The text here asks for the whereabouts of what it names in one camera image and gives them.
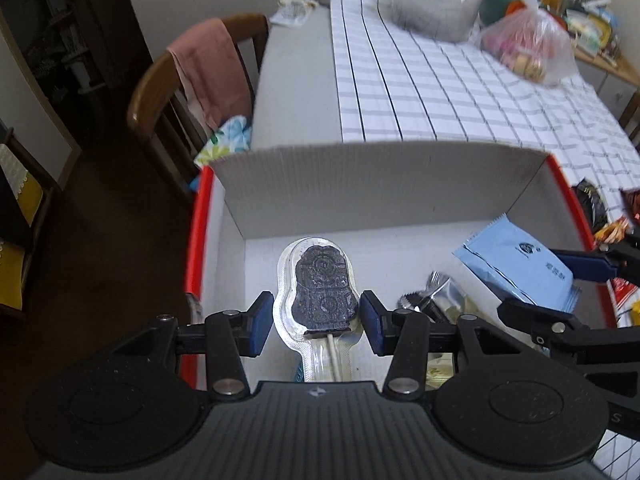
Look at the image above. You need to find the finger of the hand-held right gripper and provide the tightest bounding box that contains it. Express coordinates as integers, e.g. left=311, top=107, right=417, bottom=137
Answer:
left=550, top=232, right=640, bottom=286
left=497, top=299, right=640, bottom=366

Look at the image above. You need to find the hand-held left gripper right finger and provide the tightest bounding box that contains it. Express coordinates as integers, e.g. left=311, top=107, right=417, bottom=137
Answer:
left=360, top=290, right=546, bottom=403

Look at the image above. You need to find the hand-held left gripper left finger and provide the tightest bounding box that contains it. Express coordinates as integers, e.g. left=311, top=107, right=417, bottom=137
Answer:
left=107, top=291, right=275, bottom=403

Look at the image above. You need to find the large red snack bag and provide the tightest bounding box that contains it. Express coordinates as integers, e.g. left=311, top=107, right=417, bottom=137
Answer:
left=594, top=217, right=640, bottom=313

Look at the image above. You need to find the black snack packet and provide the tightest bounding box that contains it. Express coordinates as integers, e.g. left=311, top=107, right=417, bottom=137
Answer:
left=571, top=178, right=610, bottom=233

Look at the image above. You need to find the silver foil packet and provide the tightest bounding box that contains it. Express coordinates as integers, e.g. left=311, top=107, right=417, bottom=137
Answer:
left=397, top=271, right=468, bottom=326

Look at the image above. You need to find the chocolate lollipop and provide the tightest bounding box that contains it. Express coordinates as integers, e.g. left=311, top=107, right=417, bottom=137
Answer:
left=272, top=235, right=362, bottom=383

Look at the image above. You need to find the light blue snack packet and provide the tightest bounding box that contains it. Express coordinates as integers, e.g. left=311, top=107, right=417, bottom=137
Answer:
left=451, top=213, right=583, bottom=311

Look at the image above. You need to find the cream speckled snack packet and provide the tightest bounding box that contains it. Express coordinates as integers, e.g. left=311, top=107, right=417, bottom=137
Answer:
left=425, top=352, right=457, bottom=390

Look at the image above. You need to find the red cardboard box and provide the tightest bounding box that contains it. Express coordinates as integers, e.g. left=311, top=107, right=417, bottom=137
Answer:
left=184, top=141, right=617, bottom=396

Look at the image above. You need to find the clear bag with pink snacks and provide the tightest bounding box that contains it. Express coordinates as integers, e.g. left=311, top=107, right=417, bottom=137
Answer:
left=472, top=0, right=581, bottom=86

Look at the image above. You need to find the brown-red foil packet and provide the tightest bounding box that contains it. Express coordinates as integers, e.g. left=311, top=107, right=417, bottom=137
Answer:
left=619, top=187, right=640, bottom=221

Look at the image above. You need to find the wooden slatted chair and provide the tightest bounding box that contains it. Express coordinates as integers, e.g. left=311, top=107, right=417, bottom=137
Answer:
left=620, top=92, right=640, bottom=146

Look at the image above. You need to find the white and wood cabinet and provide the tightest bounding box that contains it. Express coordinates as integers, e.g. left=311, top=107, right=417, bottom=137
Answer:
left=570, top=45, right=640, bottom=126

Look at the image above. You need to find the floral seat cushion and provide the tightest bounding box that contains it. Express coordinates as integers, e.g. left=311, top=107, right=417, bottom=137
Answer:
left=194, top=115, right=252, bottom=168

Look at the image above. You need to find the white checked tablecloth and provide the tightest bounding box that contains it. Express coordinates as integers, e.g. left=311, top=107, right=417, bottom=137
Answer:
left=327, top=0, right=640, bottom=480

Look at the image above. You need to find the yellow cushioned wooden chair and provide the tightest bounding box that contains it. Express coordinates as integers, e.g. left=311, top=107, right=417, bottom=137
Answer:
left=0, top=127, right=56, bottom=321

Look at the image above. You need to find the wooden chair with curved back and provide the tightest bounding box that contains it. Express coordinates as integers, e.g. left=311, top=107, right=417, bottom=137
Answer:
left=126, top=12, right=271, bottom=206

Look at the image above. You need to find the pink cloth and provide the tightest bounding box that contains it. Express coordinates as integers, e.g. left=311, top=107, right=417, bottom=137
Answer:
left=166, top=17, right=253, bottom=131

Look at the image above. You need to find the orange and green container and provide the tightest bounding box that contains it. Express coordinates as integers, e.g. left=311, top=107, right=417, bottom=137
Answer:
left=480, top=0, right=528, bottom=26

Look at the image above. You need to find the clear bag with grey contents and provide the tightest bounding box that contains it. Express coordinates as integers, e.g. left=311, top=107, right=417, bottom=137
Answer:
left=387, top=0, right=488, bottom=43

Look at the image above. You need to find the dark bookcase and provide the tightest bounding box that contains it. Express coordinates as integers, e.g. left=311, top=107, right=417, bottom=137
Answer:
left=0, top=0, right=151, bottom=96

